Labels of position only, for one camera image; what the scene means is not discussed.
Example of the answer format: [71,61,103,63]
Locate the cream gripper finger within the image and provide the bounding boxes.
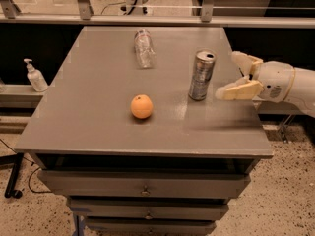
[231,51,263,80]
[215,76,264,100]

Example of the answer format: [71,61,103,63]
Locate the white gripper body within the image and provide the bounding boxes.
[253,61,295,103]

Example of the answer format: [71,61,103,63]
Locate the silver blue redbull can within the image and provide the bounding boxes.
[188,49,217,101]

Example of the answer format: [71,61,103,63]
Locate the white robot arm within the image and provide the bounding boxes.
[216,51,315,117]

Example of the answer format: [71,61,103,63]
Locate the orange fruit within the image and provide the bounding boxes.
[130,94,154,119]

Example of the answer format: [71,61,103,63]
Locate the clear plastic water bottle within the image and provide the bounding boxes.
[134,29,156,68]

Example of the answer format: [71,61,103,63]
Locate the grey drawer cabinet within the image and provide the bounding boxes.
[17,27,272,235]

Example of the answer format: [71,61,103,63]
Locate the white pump sanitizer bottle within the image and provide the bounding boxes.
[24,58,48,92]

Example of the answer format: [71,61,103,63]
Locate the black stand leg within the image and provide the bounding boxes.
[0,153,23,199]

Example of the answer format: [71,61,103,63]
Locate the metal rail bracket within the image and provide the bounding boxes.
[277,115,294,144]

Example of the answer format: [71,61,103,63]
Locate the black floor cable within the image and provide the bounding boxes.
[0,138,53,195]

